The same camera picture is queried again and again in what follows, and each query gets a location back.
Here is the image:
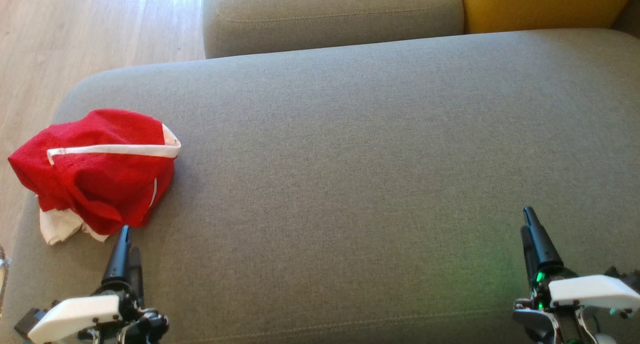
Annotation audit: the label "small grey seat cushion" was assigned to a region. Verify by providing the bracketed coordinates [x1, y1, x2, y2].
[202, 0, 466, 59]

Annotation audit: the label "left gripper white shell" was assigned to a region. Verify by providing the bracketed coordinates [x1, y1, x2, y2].
[27, 225, 170, 344]

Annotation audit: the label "red shorts with white stripe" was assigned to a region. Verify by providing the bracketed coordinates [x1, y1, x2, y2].
[7, 109, 182, 237]

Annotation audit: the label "wide yellow back cushion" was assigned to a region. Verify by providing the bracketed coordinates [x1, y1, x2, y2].
[459, 0, 640, 34]

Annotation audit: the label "large grey seat cushion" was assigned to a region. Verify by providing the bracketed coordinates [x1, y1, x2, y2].
[0, 29, 640, 344]

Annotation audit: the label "grey back cushion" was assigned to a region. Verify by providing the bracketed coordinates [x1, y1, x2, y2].
[612, 0, 640, 38]

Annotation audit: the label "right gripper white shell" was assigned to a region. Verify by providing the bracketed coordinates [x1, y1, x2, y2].
[512, 206, 640, 344]

